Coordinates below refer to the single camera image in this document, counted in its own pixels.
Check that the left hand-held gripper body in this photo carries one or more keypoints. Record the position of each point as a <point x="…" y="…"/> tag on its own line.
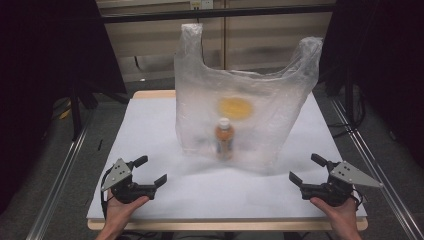
<point x="117" y="173"/>

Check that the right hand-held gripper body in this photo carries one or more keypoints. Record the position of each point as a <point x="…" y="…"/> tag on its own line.
<point x="346" y="175"/>

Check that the clear plastic bag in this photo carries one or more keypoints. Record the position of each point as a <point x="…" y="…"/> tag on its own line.
<point x="270" y="133"/>

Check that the person's left hand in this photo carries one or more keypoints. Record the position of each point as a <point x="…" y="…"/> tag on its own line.
<point x="118" y="213"/>

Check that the person's right hand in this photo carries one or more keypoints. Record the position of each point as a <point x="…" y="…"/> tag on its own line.
<point x="343" y="216"/>

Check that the white table mat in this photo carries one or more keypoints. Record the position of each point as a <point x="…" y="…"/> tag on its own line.
<point x="150" y="133"/>

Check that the small black floor object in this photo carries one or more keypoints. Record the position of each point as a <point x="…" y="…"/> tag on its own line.
<point x="100" y="144"/>

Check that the black tripod stand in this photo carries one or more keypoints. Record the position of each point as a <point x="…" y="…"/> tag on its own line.
<point x="76" y="116"/>
<point x="349" y="100"/>

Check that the orange drink bottle white cap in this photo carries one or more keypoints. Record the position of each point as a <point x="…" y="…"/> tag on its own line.
<point x="224" y="137"/>

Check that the wooden table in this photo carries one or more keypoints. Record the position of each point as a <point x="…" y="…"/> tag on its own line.
<point x="233" y="225"/>

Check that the round orange fruit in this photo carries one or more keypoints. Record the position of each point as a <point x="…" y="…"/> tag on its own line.
<point x="235" y="108"/>

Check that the dark curtain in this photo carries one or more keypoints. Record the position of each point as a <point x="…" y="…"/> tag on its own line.
<point x="40" y="83"/>
<point x="386" y="66"/>

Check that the black horizontal bar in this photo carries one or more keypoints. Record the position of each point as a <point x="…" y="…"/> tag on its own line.
<point x="216" y="13"/>

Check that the aluminium floor rail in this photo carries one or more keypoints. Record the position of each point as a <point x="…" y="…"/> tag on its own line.
<point x="376" y="170"/>
<point x="56" y="193"/>

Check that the white wall socket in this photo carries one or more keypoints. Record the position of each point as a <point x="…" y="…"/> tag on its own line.
<point x="201" y="4"/>

